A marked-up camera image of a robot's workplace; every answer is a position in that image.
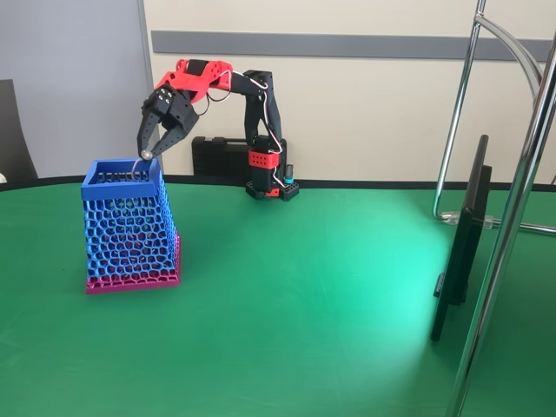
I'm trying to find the blue and pink lattice basket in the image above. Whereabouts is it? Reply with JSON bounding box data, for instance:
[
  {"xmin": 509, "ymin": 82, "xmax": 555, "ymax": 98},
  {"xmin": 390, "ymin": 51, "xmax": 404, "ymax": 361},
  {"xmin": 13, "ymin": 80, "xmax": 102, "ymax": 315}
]
[{"xmin": 80, "ymin": 156, "xmax": 182, "ymax": 296}]

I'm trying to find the black plastic tool case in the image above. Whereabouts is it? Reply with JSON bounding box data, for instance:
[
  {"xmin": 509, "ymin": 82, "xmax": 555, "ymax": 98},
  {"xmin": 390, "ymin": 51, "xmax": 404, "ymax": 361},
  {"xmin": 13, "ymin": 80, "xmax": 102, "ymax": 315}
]
[{"xmin": 192, "ymin": 136, "xmax": 288, "ymax": 177}]

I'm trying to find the green table cloth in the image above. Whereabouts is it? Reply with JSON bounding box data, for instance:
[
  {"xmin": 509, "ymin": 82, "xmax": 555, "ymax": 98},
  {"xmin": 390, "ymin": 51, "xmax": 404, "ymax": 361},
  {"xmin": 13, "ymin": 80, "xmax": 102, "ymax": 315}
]
[{"xmin": 0, "ymin": 175, "xmax": 556, "ymax": 417}]

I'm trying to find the chrome tube stand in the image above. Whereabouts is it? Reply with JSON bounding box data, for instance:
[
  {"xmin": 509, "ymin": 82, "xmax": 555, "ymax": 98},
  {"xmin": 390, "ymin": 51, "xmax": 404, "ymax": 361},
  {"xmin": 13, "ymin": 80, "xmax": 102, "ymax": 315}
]
[{"xmin": 432, "ymin": 0, "xmax": 556, "ymax": 417}]

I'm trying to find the white red servo wire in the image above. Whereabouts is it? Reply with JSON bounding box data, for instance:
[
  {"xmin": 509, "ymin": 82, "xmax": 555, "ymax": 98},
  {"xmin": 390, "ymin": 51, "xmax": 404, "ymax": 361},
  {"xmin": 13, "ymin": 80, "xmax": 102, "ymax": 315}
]
[{"xmin": 225, "ymin": 69, "xmax": 286, "ymax": 156}]

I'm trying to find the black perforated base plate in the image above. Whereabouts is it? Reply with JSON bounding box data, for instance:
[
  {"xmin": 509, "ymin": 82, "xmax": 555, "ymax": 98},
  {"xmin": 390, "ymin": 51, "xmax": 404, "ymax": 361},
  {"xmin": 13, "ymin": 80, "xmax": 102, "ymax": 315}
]
[{"xmin": 245, "ymin": 180, "xmax": 301, "ymax": 202}]

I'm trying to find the grey wall rail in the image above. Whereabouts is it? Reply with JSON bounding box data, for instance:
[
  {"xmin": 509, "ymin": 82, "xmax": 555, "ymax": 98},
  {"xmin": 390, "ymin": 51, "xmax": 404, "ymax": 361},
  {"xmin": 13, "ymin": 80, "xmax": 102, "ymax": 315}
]
[{"xmin": 150, "ymin": 30, "xmax": 556, "ymax": 62}]

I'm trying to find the clear plastic bracket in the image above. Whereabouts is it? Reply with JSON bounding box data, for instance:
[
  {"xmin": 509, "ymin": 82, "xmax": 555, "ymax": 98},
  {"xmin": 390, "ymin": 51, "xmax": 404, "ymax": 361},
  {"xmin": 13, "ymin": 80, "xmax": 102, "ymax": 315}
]
[{"xmin": 440, "ymin": 210, "xmax": 500, "ymax": 229}]

